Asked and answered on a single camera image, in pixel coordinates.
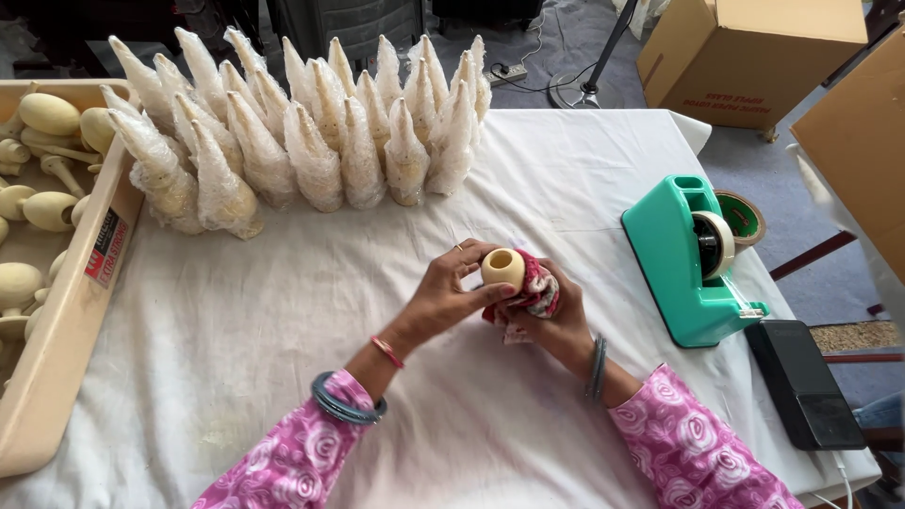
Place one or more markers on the tilted cardboard box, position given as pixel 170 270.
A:
pixel 862 155

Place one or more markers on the clear tape roll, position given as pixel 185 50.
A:
pixel 725 240

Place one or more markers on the black power bank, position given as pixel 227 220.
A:
pixel 799 382

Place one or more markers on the brown tape roll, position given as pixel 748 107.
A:
pixel 744 215

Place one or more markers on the red and white cloth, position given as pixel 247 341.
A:
pixel 541 293

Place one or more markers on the white tablecloth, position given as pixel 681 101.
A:
pixel 283 318

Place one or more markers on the large cardboard box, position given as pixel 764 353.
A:
pixel 749 56

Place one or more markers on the pile of cream wooden parts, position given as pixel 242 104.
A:
pixel 49 113

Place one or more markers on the teal tape dispenser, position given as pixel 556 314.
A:
pixel 664 254

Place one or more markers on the person's right fingers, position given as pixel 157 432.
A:
pixel 522 322

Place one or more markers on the fan stand with grey base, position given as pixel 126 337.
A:
pixel 576 92

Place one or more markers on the cream wooden hollow piece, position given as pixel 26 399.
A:
pixel 513 276

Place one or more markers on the person's right hand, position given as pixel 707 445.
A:
pixel 565 325

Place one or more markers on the group of bubble-wrapped cones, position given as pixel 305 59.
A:
pixel 311 141

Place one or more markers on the dark furniture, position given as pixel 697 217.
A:
pixel 106 28

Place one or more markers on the white power strip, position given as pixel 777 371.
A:
pixel 507 74

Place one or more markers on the beige plastic tray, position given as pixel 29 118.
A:
pixel 56 367

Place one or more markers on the grey bangles on right wrist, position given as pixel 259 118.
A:
pixel 598 367

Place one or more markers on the brown woven mat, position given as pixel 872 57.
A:
pixel 855 336

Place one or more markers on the red bangle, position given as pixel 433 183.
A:
pixel 387 351

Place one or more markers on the brown wooden chair frame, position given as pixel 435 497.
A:
pixel 813 254

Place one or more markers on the person's left hand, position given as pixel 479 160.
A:
pixel 438 297

